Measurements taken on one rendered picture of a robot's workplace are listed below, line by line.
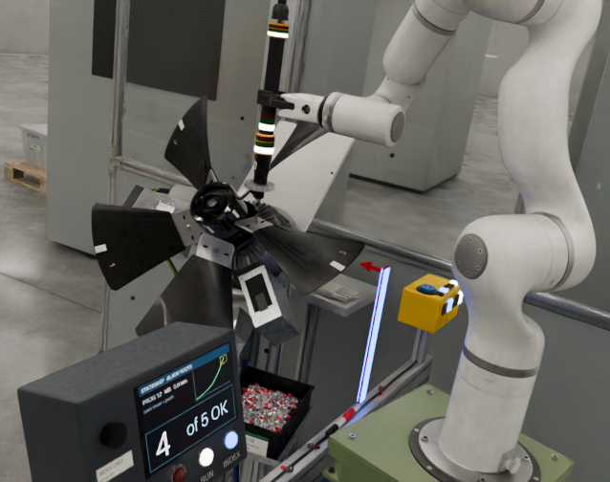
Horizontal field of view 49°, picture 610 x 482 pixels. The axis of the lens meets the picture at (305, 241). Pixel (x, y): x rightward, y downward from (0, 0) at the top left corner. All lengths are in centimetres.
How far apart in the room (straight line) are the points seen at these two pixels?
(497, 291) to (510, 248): 6
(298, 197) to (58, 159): 284
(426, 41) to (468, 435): 67
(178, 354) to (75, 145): 361
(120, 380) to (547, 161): 66
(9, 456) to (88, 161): 210
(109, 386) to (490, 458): 63
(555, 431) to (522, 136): 134
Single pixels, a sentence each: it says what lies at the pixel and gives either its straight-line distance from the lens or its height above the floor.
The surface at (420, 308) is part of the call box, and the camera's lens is 165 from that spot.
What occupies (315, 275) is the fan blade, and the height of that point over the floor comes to 115.
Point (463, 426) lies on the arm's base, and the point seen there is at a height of 109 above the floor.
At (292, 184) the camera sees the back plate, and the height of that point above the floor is 122.
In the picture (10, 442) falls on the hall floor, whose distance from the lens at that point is 286.
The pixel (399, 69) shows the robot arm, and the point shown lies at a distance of 127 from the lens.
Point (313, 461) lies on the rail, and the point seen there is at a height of 86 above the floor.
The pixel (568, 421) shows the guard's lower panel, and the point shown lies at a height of 65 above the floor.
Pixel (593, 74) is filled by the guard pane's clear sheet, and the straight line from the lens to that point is 198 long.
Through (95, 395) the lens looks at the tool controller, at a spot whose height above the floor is 125.
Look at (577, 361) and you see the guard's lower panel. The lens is 211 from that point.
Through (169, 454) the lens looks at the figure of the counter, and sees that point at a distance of 85.
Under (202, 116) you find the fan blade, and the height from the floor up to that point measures 139.
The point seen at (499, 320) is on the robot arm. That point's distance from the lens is 102.
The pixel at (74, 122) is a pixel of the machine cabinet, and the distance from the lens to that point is 438.
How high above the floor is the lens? 166
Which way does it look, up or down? 18 degrees down
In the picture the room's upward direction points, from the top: 8 degrees clockwise
